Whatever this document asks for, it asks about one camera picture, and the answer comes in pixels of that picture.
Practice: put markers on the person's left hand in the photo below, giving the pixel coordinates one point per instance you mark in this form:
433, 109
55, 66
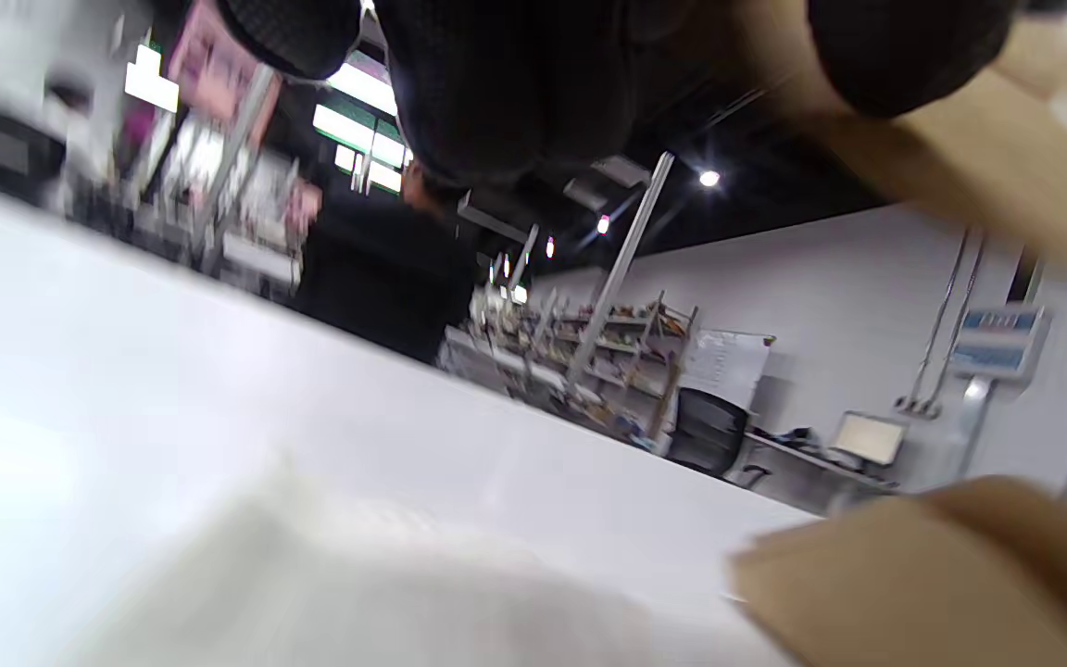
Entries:
515, 83

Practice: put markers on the white lined paper sheet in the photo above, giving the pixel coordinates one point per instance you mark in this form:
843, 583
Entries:
357, 593

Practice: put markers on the metal storage shelving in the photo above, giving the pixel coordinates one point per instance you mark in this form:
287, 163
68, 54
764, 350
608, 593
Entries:
608, 361

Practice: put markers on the pink screen monitor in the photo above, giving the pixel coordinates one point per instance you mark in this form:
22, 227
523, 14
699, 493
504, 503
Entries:
219, 60

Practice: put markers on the white whiteboard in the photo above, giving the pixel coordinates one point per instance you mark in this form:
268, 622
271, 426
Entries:
728, 366

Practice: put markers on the black office chair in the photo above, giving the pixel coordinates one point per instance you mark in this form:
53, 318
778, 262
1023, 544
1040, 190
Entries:
709, 435

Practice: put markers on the bright computer monitor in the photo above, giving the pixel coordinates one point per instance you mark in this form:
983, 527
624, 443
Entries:
870, 437

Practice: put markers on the white electrical panel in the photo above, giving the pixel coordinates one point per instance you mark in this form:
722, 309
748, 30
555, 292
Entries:
1001, 341

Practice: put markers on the aluminium camera frame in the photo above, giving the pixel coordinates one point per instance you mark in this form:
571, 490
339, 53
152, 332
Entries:
621, 269

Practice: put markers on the white wall desk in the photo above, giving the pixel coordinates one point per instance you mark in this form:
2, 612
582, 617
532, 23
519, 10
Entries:
821, 459

